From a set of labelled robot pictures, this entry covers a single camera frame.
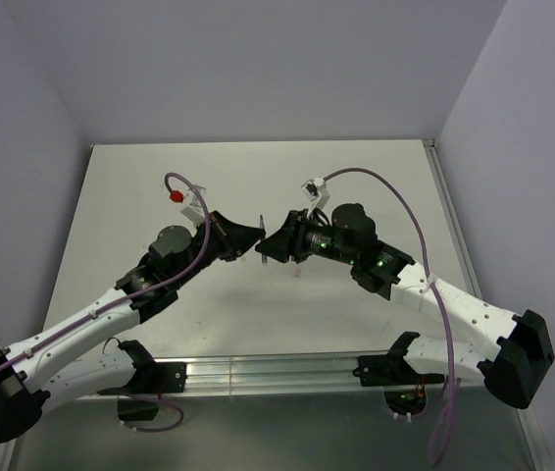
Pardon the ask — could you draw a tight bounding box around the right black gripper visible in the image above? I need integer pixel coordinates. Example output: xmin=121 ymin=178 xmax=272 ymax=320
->
xmin=254 ymin=209 xmax=357 ymax=266

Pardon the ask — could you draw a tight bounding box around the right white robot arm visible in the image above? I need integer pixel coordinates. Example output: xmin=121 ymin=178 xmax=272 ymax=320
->
xmin=256 ymin=203 xmax=555 ymax=409

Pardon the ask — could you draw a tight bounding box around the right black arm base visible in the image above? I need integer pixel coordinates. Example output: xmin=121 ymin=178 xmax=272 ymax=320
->
xmin=352 ymin=354 xmax=427 ymax=414

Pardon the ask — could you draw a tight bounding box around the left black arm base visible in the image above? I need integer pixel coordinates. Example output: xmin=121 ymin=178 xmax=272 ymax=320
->
xmin=117 ymin=361 xmax=187 ymax=424

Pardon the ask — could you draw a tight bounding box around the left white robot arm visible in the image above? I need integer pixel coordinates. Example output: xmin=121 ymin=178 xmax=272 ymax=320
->
xmin=0 ymin=211 xmax=265 ymax=444

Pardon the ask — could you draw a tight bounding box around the aluminium right side rail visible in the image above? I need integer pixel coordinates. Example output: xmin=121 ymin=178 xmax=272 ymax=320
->
xmin=422 ymin=139 xmax=554 ymax=471

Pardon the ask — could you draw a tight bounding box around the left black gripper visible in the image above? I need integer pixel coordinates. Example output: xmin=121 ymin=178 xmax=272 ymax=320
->
xmin=172 ymin=209 xmax=264 ymax=288

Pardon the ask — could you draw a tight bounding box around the aluminium rail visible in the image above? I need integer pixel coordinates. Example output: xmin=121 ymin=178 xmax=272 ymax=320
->
xmin=422 ymin=139 xmax=554 ymax=471
xmin=10 ymin=345 xmax=465 ymax=408

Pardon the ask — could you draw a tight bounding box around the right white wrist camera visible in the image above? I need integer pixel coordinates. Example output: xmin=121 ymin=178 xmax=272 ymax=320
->
xmin=301 ymin=177 xmax=329 ymax=219

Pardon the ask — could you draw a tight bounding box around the aluminium front rail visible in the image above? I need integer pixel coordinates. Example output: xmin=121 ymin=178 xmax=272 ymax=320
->
xmin=10 ymin=345 xmax=465 ymax=408

